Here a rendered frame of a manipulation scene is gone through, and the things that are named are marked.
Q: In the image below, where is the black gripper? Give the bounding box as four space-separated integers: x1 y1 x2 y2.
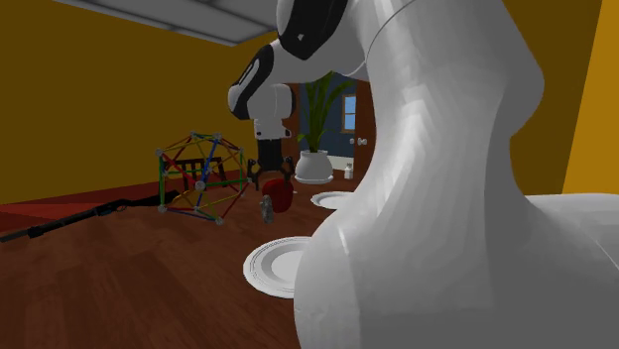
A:
246 138 297 192

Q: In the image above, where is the dark red round object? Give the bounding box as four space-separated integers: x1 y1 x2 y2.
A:
261 176 296 214

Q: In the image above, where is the small grey stone figure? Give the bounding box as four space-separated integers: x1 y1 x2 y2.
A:
259 194 275 225

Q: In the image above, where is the green plant in white pot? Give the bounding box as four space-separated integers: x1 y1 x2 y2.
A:
294 70 360 185

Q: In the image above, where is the white plate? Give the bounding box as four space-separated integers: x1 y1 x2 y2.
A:
242 235 315 299
309 189 357 212

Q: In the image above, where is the colourful rod dome toy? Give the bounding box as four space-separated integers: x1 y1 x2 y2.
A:
155 130 251 227

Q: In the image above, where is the dark wooden chair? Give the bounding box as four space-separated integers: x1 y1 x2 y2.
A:
163 156 229 192

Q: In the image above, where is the blue door with window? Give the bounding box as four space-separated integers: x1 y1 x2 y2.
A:
299 71 369 159

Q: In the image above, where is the black rifle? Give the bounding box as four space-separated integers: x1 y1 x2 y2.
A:
0 189 181 244

